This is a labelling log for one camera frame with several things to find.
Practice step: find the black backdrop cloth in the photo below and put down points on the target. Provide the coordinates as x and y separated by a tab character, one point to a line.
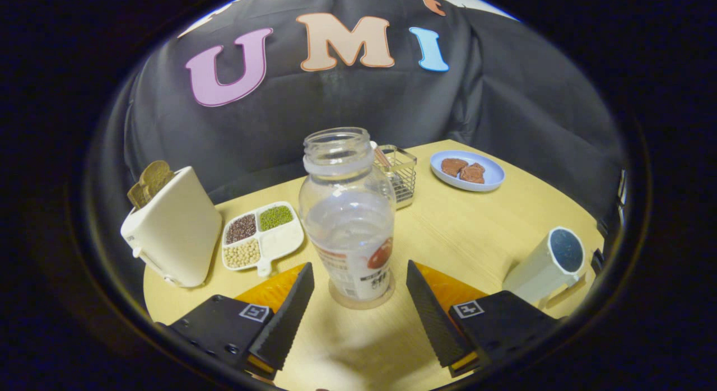
336	105

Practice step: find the pile of dark red beans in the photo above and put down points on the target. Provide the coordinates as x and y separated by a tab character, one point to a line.
241	228

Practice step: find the white cup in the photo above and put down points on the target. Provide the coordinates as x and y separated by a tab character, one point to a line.
538	270

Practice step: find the clear plastic juice bottle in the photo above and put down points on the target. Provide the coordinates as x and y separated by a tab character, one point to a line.
347	223

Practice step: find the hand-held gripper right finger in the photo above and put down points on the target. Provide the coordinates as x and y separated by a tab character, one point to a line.
434	318

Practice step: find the pile of pale soybeans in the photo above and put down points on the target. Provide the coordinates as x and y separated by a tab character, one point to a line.
242	253

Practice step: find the pile of green beans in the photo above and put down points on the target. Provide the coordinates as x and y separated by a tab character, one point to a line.
275	217

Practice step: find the pale blue plate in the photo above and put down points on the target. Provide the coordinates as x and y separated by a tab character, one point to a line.
493	175

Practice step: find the white toaster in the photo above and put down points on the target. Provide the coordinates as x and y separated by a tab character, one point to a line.
176	234

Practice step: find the white divided dish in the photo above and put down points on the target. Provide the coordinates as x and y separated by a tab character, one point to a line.
280	242

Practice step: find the wooden table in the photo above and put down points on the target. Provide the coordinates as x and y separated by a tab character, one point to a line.
459	234

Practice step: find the brown toast slice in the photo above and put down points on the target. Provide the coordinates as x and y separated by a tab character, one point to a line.
156	175
137	195

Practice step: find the round translucent coaster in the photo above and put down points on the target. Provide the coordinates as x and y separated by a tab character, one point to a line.
386	299

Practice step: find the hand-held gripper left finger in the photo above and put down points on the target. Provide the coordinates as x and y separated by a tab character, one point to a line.
285	318

